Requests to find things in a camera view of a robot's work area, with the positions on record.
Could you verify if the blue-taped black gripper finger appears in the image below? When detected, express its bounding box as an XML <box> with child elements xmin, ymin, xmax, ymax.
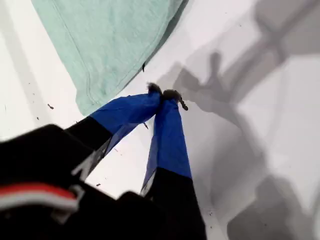
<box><xmin>65</xmin><ymin>82</ymin><xmax>162</xmax><ymax>168</ymax></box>
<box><xmin>140</xmin><ymin>88</ymin><xmax>208</xmax><ymax>240</ymax></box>

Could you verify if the pale green T-shirt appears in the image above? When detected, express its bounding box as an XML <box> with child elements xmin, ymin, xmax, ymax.
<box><xmin>31</xmin><ymin>0</ymin><xmax>190</xmax><ymax>116</ymax></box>

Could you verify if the red and white wire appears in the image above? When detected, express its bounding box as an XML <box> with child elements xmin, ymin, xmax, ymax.
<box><xmin>0</xmin><ymin>183</ymin><xmax>79</xmax><ymax>213</ymax></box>

